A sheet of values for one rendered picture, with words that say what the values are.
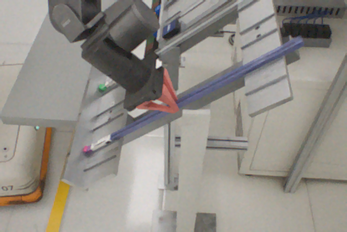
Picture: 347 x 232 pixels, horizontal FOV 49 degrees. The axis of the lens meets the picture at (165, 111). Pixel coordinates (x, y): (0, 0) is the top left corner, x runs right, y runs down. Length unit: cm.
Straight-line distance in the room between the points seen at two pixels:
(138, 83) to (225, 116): 126
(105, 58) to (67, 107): 54
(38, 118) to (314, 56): 86
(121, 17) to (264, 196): 121
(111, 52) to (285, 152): 102
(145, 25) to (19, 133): 104
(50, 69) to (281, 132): 81
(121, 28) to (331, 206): 133
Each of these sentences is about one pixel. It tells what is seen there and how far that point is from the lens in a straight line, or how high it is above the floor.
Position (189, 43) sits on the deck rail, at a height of 74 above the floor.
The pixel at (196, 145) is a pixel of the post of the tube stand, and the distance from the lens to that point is 89.
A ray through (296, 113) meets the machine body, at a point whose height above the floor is 46.
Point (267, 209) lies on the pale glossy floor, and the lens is 163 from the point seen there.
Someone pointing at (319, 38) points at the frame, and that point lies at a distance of 131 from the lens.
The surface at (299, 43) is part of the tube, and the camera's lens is 61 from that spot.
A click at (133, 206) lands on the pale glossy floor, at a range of 159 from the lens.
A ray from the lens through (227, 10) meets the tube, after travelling 79.
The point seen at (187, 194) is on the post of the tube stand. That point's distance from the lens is 110.
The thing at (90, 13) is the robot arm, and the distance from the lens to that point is 63.
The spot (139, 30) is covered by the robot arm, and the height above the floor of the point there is 108.
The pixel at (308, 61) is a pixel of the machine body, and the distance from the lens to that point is 127.
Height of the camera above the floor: 143
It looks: 50 degrees down
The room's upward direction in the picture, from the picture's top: straight up
